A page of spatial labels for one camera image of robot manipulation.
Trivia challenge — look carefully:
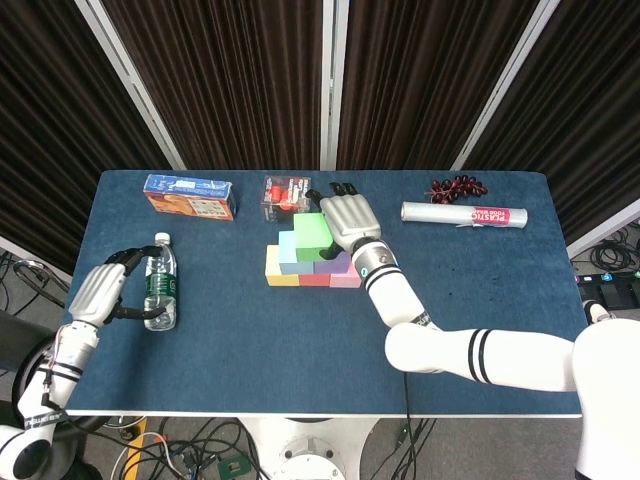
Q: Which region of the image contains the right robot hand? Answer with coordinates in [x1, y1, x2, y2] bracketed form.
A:
[304, 182, 384, 260]

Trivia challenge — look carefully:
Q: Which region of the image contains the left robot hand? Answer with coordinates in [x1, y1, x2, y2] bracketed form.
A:
[67, 243, 169, 327]

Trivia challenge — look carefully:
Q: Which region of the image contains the green cube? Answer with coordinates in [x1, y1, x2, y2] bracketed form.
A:
[292, 212, 335, 263]

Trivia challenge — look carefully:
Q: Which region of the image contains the purple cube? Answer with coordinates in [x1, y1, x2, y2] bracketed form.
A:
[313, 250, 353, 276]

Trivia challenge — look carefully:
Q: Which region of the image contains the pink cube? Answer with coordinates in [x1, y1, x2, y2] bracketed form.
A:
[328, 267, 363, 290]

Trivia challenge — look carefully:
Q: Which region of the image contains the light blue cube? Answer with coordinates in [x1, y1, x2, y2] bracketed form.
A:
[277, 229, 317, 276]

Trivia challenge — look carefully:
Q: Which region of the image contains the yellow cube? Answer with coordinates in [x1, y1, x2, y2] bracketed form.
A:
[264, 243, 302, 288]

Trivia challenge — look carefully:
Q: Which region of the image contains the chrome metal stand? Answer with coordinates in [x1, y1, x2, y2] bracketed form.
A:
[13, 258, 69, 309]

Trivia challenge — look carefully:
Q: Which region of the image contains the clear water bottle green label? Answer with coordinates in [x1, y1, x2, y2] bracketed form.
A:
[143, 232, 180, 332]

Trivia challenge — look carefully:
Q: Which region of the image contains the clear box with red item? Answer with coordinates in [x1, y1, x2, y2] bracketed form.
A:
[259, 174, 316, 225]

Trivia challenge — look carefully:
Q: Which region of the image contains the plastic food wrap roll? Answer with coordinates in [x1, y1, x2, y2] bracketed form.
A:
[399, 200, 529, 231]

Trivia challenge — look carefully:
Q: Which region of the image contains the dark red grape bunch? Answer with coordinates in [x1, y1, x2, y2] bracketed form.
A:
[424, 174, 489, 205]

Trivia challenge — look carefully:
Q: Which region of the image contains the blue orange snack box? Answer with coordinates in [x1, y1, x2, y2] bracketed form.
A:
[142, 173, 238, 222]

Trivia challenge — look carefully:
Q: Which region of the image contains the brown pleated partition panel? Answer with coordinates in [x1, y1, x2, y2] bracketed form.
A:
[102, 0, 324, 171]
[337, 0, 541, 171]
[0, 0, 174, 274]
[462, 0, 640, 241]

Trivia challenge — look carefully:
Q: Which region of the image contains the blue table cloth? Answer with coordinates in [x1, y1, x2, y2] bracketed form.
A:
[37, 169, 604, 415]

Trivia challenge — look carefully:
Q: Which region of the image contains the green electronic device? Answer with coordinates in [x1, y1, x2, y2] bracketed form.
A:
[218, 455, 249, 479]

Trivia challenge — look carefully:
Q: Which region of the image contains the white sneaker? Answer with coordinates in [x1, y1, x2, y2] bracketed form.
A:
[582, 299, 614, 325]

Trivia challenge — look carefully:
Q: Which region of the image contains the black power strip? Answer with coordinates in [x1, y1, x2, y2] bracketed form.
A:
[574, 271, 640, 287]

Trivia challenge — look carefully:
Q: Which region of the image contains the black curved hose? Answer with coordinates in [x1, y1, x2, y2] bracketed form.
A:
[74, 414, 105, 434]

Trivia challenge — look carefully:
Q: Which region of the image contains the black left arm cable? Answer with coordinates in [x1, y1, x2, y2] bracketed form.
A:
[42, 369, 131, 446]

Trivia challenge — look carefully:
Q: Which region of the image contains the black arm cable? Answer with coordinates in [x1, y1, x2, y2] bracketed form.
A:
[42, 369, 131, 446]
[402, 372, 415, 451]

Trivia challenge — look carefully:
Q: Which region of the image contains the tangled floor cable bundle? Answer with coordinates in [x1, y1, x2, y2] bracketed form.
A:
[109, 417, 261, 480]

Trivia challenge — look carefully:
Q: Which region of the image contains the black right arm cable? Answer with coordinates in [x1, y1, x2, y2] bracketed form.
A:
[402, 372, 415, 451]

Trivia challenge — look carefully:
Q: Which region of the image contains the white table pedestal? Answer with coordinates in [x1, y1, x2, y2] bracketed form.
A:
[239, 417, 381, 480]

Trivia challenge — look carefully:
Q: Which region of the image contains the black coiled cable pile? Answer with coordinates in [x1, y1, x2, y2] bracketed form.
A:
[589, 224, 640, 274]

